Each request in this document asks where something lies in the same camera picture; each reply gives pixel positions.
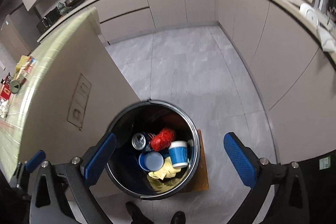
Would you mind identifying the white plate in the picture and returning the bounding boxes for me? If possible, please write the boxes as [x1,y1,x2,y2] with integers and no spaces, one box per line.
[299,3,319,27]

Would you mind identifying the blue drink can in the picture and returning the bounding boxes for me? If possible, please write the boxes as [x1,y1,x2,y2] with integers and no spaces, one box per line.
[132,132,147,151]

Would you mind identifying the black plastic bucket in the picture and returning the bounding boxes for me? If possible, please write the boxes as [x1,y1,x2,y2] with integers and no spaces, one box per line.
[105,100,201,199]

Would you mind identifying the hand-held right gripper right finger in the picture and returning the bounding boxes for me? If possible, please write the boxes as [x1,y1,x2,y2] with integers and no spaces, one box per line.
[223,132,310,224]

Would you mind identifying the person's right shoe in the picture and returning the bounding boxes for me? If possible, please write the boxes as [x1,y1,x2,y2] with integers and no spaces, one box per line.
[171,211,186,224]

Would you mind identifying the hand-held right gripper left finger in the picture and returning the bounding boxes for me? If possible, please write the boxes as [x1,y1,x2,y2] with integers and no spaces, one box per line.
[29,132,117,224]

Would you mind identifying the grey lower cabinets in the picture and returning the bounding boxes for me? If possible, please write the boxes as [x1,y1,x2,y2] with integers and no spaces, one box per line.
[98,0,336,165]

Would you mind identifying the yellow snack packet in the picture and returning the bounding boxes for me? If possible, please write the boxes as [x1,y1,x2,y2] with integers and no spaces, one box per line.
[15,55,30,73]

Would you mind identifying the yellow cloth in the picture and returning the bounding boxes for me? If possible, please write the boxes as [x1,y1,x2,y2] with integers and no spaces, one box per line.
[147,157,188,194]

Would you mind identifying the brown refrigerator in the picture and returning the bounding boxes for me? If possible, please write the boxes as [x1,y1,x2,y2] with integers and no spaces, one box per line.
[0,14,30,62]

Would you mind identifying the blue paper cup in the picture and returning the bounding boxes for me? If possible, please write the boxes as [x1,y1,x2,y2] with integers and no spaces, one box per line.
[168,140,189,168]

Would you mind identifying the brown wooden stool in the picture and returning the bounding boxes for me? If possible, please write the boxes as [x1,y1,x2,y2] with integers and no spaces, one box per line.
[181,130,210,193]

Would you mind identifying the grey island table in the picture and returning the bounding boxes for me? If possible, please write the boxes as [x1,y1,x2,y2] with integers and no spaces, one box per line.
[16,14,151,169]

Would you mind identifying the red and white carton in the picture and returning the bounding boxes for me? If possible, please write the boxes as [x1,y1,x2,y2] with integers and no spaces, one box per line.
[26,55,38,71]

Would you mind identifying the white tissue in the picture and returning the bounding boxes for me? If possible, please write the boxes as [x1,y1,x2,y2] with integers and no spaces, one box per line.
[0,101,11,118]

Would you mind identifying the red plastic bag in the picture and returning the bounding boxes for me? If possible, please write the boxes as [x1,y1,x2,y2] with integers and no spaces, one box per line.
[150,128,176,152]

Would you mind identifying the white dish cloth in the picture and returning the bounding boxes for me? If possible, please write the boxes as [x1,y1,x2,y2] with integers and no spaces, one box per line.
[316,27,336,53]

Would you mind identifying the black microwave oven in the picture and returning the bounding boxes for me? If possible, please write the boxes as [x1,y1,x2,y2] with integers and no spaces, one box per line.
[36,7,60,33]

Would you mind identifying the blue round tub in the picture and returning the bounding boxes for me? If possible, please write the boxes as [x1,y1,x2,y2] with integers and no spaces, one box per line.
[139,151,164,172]

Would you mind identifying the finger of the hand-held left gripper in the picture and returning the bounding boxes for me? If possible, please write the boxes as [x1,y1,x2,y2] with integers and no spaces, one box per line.
[14,150,46,189]

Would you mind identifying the dark object with green label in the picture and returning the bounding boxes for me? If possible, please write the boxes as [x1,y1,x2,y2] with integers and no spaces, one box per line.
[302,151,336,224]

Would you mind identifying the dark drink can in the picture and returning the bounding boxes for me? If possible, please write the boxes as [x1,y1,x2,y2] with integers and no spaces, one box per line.
[9,78,23,94]

